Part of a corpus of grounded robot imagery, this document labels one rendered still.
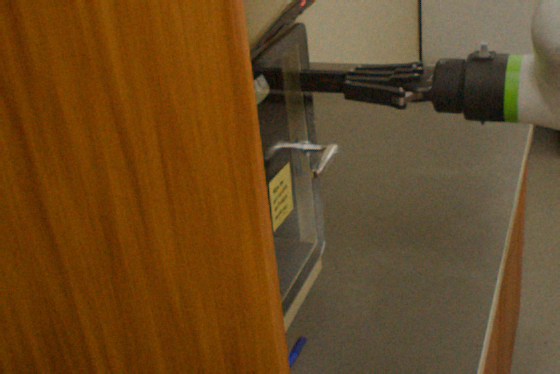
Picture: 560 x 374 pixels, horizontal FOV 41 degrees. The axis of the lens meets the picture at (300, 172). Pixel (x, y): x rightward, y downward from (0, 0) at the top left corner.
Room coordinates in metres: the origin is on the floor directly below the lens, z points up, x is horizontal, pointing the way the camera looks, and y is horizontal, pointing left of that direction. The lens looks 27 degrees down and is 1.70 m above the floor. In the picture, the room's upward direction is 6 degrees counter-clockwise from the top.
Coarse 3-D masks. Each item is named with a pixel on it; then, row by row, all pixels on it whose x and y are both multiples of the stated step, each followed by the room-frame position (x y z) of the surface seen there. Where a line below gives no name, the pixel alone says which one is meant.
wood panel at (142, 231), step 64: (0, 0) 0.80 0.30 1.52; (64, 0) 0.77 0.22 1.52; (128, 0) 0.74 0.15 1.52; (192, 0) 0.71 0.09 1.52; (0, 64) 0.81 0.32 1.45; (64, 64) 0.78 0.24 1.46; (128, 64) 0.75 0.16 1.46; (192, 64) 0.72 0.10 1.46; (0, 128) 0.82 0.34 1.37; (64, 128) 0.79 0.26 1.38; (128, 128) 0.75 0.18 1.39; (192, 128) 0.72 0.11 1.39; (256, 128) 0.72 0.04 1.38; (0, 192) 0.83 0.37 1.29; (64, 192) 0.80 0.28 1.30; (128, 192) 0.76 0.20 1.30; (192, 192) 0.73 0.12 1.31; (256, 192) 0.70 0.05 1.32; (0, 256) 0.85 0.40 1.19; (64, 256) 0.81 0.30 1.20; (128, 256) 0.77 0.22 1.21; (192, 256) 0.73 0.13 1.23; (256, 256) 0.70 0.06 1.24; (0, 320) 0.86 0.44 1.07; (64, 320) 0.82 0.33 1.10; (128, 320) 0.78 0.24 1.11; (192, 320) 0.74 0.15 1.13; (256, 320) 0.71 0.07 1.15
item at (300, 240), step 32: (288, 32) 1.03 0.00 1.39; (256, 64) 0.92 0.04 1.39; (288, 64) 1.02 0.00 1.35; (256, 96) 0.91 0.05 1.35; (288, 96) 1.00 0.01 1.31; (288, 128) 0.99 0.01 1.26; (288, 160) 0.98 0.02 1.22; (320, 192) 1.09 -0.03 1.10; (288, 224) 0.96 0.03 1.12; (320, 224) 1.08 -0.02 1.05; (288, 256) 0.95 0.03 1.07; (320, 256) 1.06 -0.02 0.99; (288, 288) 0.93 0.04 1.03
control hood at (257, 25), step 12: (252, 0) 0.78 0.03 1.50; (264, 0) 0.77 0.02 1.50; (276, 0) 0.77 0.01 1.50; (288, 0) 0.77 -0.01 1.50; (300, 0) 0.86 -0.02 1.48; (312, 0) 1.02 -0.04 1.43; (252, 12) 0.78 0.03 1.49; (264, 12) 0.77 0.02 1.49; (276, 12) 0.77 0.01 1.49; (252, 24) 0.78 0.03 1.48; (264, 24) 0.77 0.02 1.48; (252, 36) 0.78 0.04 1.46; (252, 48) 0.80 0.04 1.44
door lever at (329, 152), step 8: (304, 152) 1.04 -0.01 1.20; (320, 152) 1.04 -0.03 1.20; (328, 152) 1.01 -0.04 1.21; (336, 152) 1.02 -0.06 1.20; (320, 160) 0.99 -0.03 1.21; (328, 160) 0.99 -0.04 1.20; (312, 168) 0.96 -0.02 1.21; (320, 168) 0.96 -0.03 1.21; (312, 176) 0.96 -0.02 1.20; (320, 176) 0.96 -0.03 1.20
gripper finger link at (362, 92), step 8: (352, 88) 0.98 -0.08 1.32; (360, 88) 0.98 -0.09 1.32; (368, 88) 0.97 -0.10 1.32; (376, 88) 0.96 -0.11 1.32; (384, 88) 0.96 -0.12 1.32; (392, 88) 0.95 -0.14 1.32; (352, 96) 0.98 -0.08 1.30; (360, 96) 0.98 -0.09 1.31; (368, 96) 0.97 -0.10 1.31; (376, 96) 0.96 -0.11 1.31; (384, 96) 0.96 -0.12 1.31; (400, 96) 0.93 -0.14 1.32; (384, 104) 0.96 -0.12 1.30; (392, 104) 0.95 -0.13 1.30
